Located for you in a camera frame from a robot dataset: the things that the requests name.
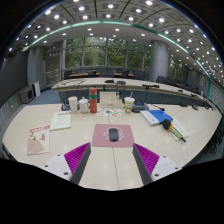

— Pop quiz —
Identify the white lidded ceramic mug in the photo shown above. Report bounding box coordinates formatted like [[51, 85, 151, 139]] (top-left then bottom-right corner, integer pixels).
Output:
[[78, 96, 91, 114]]

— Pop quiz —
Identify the pink mouse pad with drawing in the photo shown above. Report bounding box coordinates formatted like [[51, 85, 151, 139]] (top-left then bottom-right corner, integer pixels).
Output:
[[91, 123, 135, 149]]

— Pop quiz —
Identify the stack of white paper cups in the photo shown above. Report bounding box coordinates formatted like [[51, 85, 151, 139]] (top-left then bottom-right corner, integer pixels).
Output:
[[68, 95, 79, 113]]

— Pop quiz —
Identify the white printed booklet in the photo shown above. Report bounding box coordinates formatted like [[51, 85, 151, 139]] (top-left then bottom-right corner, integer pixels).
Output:
[[49, 110, 72, 132]]

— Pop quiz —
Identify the black computer mouse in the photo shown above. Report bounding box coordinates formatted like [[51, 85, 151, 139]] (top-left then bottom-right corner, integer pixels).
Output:
[[108, 127, 120, 143]]

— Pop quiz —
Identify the grey box monitor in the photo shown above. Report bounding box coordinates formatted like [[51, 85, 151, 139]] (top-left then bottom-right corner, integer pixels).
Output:
[[19, 87, 35, 104]]

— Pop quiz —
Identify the white cardboard box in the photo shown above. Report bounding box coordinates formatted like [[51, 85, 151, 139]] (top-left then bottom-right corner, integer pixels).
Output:
[[99, 91, 124, 110]]

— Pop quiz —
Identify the green and white paper cup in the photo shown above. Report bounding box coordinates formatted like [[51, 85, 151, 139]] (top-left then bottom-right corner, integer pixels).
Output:
[[123, 96, 136, 114]]

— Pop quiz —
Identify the wooden table by windows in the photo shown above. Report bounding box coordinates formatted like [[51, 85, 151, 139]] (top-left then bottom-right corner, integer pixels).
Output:
[[68, 71, 135, 80]]

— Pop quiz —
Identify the black desk microphone base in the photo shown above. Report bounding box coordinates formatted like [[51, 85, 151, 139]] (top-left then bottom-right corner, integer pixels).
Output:
[[132, 102, 166, 114]]

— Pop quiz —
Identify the group of dark chairs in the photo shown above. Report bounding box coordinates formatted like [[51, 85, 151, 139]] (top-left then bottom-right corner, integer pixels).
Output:
[[62, 67, 203, 95]]

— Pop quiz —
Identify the red drink bottle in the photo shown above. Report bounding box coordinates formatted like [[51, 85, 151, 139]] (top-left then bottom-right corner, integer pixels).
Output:
[[88, 86, 98, 114]]

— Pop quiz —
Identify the long curved conference table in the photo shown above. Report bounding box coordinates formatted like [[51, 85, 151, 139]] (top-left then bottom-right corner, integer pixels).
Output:
[[50, 77, 210, 105]]

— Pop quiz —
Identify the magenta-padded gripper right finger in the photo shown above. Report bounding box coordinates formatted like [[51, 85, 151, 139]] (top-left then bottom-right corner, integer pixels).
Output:
[[132, 143, 183, 186]]

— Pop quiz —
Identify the blue and white book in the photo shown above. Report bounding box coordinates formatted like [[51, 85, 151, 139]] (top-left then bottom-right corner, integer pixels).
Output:
[[139, 109, 174, 127]]

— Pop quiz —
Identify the colourful sticker sheet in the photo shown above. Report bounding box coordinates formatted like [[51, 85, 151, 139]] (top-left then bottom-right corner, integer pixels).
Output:
[[97, 107, 123, 118]]

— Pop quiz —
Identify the pale green paper sheet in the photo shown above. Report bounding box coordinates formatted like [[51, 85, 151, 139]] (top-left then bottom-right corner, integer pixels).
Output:
[[168, 116, 190, 141]]

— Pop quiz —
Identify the black gooseneck desk microphone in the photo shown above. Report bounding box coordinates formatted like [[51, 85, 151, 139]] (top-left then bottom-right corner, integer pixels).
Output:
[[56, 83, 83, 112]]

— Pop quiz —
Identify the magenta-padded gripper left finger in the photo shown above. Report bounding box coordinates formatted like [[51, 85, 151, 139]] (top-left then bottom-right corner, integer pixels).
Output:
[[42, 142, 92, 185]]

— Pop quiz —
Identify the black and yellow handheld microphone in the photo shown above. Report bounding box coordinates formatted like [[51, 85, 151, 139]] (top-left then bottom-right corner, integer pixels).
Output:
[[161, 118, 187, 143]]

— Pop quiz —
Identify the group of ceiling lights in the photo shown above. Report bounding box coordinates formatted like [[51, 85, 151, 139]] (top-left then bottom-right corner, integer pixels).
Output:
[[6, 0, 218, 54]]

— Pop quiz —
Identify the red and white magazine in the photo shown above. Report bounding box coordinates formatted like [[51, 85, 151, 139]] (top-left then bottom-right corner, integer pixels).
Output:
[[26, 124, 51, 156]]

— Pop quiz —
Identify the white floor-standing unit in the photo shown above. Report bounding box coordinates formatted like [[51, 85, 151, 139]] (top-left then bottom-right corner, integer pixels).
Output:
[[31, 81, 42, 98]]

